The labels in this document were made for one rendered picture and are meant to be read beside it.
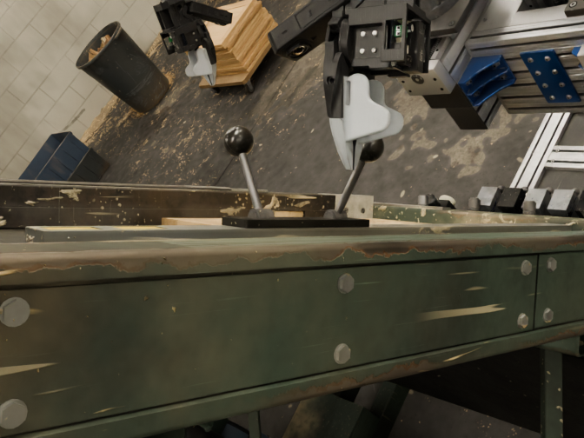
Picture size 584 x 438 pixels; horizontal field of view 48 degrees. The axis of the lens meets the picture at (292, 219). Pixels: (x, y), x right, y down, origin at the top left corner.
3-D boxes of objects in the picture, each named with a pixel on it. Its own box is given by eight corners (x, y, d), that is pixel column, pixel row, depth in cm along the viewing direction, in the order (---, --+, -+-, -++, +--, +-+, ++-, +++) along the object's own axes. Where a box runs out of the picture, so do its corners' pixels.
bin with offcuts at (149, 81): (184, 72, 561) (128, 16, 525) (150, 119, 547) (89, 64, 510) (156, 76, 601) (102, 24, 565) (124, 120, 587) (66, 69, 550)
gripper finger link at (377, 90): (394, 170, 64) (399, 75, 63) (339, 169, 67) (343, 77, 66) (405, 172, 66) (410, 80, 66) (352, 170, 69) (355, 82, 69)
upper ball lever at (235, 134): (285, 219, 76) (255, 121, 81) (259, 219, 74) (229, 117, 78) (267, 233, 79) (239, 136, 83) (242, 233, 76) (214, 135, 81)
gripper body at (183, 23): (168, 58, 151) (148, 6, 147) (198, 45, 156) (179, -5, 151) (184, 55, 145) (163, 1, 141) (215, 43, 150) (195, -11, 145)
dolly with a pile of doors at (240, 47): (293, 38, 463) (256, -5, 440) (255, 96, 448) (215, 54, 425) (244, 47, 510) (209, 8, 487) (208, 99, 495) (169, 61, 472)
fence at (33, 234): (570, 247, 119) (572, 225, 119) (42, 275, 58) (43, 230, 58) (544, 244, 123) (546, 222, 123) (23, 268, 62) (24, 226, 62)
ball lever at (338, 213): (351, 233, 85) (395, 142, 79) (329, 234, 82) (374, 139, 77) (334, 216, 87) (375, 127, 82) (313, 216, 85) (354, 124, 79)
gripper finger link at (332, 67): (335, 116, 62) (339, 21, 61) (321, 116, 62) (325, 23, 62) (356, 122, 66) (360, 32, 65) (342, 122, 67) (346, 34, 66)
